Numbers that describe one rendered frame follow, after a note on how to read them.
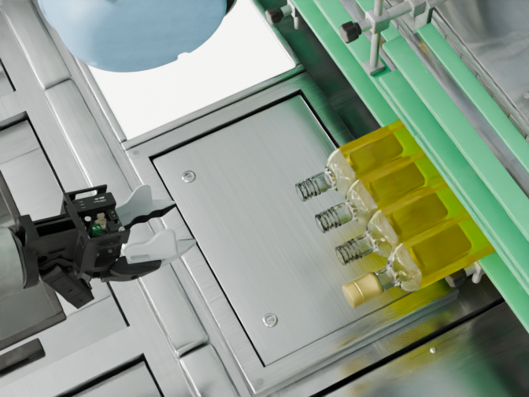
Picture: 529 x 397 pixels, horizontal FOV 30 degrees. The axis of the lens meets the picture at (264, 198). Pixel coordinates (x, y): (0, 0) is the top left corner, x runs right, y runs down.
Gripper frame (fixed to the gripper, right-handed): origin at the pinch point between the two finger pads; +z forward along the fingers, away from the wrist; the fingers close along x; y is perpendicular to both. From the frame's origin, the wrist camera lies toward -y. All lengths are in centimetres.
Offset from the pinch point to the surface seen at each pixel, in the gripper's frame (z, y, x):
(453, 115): 38.1, 11.2, -0.7
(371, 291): 24.9, -7.2, -12.7
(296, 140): 36.0, -17.4, 21.9
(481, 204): 39.8, 3.8, -10.6
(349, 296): 22.2, -8.1, -11.9
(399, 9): 39.5, 13.9, 16.9
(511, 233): 40.7, 4.1, -16.1
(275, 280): 22.2, -22.6, 1.2
